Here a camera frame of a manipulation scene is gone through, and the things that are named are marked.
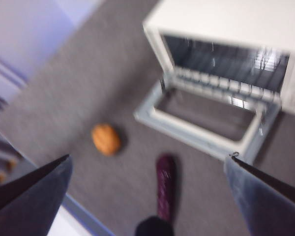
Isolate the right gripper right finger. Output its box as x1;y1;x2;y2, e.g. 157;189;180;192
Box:
223;152;295;236

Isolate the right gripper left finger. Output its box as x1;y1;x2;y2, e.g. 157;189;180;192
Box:
0;154;73;236

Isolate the purple eggplant with green stem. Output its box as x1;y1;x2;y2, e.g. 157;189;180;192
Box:
156;154;177;221

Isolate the white Toshiba toaster oven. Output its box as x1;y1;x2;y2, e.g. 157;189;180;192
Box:
133;0;295;168

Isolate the brown potato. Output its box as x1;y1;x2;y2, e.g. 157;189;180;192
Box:
91;123;121;156

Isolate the metal wire oven rack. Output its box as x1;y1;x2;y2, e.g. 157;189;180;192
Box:
174;68;281;106

